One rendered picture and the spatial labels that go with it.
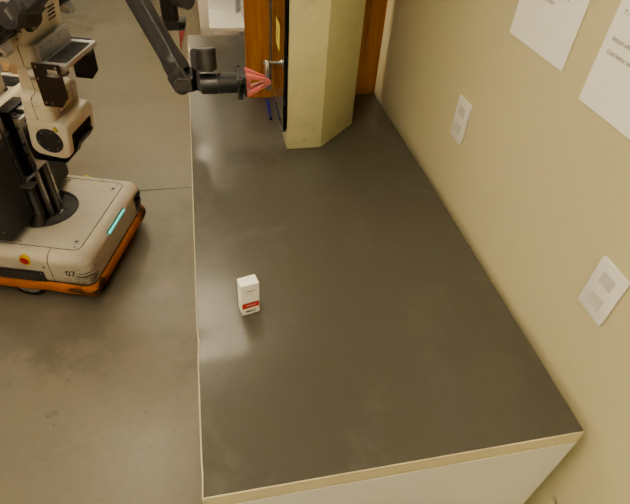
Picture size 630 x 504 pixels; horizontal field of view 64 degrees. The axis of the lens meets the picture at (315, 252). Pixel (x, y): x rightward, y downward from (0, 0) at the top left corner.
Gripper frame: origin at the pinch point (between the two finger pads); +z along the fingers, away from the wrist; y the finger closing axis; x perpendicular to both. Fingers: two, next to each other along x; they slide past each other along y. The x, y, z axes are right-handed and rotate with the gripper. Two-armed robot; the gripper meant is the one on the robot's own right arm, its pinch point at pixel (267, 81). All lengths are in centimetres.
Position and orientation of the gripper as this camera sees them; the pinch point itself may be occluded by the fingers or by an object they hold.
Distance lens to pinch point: 158.0
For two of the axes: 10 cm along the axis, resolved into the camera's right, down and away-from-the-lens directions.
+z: 9.8, -1.0, 1.7
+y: -2.0, -6.7, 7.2
